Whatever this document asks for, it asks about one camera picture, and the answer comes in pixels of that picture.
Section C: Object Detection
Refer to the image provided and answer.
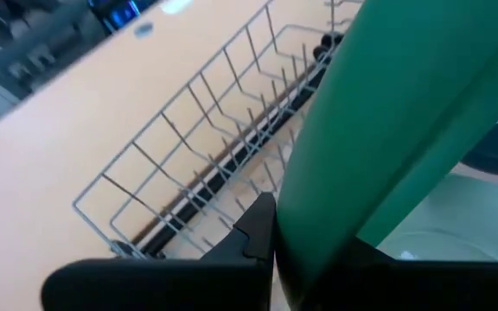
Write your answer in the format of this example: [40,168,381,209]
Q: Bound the white rectangular desk inlay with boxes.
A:
[160,0,195,15]

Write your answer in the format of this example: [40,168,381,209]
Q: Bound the large beige desk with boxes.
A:
[0,0,362,311]

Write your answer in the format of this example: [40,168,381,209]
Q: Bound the grey round cable grommet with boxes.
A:
[134,22,155,38]

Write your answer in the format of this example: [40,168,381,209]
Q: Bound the black computer tower blue lights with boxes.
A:
[86,0,143,32]

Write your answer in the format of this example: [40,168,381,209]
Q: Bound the grey wire dish rack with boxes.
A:
[71,0,498,260]

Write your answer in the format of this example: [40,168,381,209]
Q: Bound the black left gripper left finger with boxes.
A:
[41,192,276,311]

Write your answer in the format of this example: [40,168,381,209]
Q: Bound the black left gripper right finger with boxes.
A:
[300,237,498,311]

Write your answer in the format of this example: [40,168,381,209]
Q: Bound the pale green plate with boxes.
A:
[376,172,498,263]

